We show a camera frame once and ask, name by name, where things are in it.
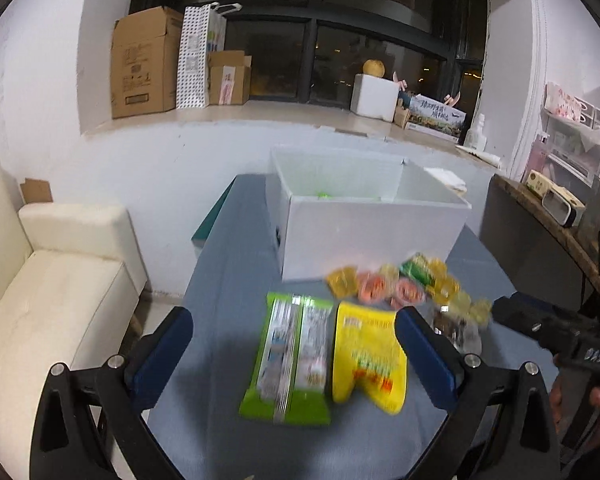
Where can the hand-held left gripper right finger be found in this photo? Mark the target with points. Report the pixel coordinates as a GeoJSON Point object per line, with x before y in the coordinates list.
{"type": "Point", "coordinates": [422, 360]}

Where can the white desk clock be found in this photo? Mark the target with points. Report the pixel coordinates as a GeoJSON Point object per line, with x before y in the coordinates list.
{"type": "Point", "coordinates": [562, 207]}

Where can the yellow pomelo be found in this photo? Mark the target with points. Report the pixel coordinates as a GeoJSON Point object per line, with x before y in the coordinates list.
{"type": "Point", "coordinates": [373, 68]}

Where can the green snack packet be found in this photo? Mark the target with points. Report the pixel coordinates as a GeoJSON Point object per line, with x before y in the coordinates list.
{"type": "Point", "coordinates": [267, 355]}
{"type": "Point", "coordinates": [312, 355]}

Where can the clear packet of dark snacks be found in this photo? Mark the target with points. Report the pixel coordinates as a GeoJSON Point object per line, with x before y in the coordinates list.
{"type": "Point", "coordinates": [455, 332]}

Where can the white dotted paper bag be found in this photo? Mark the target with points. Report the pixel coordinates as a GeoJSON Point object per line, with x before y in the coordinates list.
{"type": "Point", "coordinates": [192, 60]}

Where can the teal table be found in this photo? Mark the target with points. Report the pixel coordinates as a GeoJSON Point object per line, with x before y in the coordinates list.
{"type": "Point", "coordinates": [211, 220]}

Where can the cardboard scrap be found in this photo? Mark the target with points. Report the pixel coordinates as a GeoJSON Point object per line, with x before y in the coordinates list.
{"type": "Point", "coordinates": [36, 191]}

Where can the cream patterned small box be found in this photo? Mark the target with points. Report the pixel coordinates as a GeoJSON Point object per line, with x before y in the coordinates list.
{"type": "Point", "coordinates": [536, 182]}

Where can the yellow snack bag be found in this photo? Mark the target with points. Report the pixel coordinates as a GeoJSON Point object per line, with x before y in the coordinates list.
{"type": "Point", "coordinates": [367, 350]}

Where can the large brown cardboard box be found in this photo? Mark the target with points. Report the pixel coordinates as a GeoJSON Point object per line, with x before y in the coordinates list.
{"type": "Point", "coordinates": [140, 65]}

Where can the white plastic bottle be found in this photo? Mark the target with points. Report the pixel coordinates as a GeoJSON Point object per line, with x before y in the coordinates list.
{"type": "Point", "coordinates": [476, 135]}

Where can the white foam box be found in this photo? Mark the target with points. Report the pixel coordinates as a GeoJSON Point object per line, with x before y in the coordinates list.
{"type": "Point", "coordinates": [374, 97]}

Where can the white cardboard box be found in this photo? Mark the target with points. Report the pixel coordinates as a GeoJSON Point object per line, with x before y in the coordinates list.
{"type": "Point", "coordinates": [370, 230]}

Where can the grey-blue tablecloth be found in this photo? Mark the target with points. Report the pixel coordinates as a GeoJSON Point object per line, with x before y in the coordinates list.
{"type": "Point", "coordinates": [230, 320]}

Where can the small brown cardboard box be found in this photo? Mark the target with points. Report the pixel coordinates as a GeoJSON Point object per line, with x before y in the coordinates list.
{"type": "Point", "coordinates": [230, 82]}

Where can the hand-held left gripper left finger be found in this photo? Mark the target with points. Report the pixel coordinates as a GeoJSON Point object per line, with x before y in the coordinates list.
{"type": "Point", "coordinates": [167, 355]}

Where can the cream leather sofa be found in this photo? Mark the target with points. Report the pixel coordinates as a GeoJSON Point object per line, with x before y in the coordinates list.
{"type": "Point", "coordinates": [45, 310]}

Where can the pile of jelly cups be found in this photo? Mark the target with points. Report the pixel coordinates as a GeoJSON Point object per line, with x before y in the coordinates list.
{"type": "Point", "coordinates": [375, 287]}

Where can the brown stone counter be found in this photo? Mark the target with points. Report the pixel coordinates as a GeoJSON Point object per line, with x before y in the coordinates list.
{"type": "Point", "coordinates": [520, 230]}

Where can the clear drawer organizer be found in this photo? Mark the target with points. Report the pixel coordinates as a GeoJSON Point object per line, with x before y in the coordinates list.
{"type": "Point", "coordinates": [575, 130]}

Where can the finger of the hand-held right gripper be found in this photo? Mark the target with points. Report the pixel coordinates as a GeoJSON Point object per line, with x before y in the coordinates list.
{"type": "Point", "coordinates": [517, 315]}

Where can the dark window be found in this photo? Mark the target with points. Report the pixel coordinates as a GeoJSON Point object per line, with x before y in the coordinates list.
{"type": "Point", "coordinates": [370, 15]}

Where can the printed landscape carton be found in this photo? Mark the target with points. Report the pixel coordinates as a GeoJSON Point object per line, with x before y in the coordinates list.
{"type": "Point", "coordinates": [437, 117]}

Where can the small green candy packet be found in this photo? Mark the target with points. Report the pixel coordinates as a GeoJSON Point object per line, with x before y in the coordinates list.
{"type": "Point", "coordinates": [416, 267]}

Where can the tissue pack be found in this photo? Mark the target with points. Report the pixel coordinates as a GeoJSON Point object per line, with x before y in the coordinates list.
{"type": "Point", "coordinates": [445, 177]}

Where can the pink plastic toy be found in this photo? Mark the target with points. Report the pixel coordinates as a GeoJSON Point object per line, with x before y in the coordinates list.
{"type": "Point", "coordinates": [401, 81]}
{"type": "Point", "coordinates": [451, 99]}

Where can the white tube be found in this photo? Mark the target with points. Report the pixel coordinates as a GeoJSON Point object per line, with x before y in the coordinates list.
{"type": "Point", "coordinates": [480, 156]}

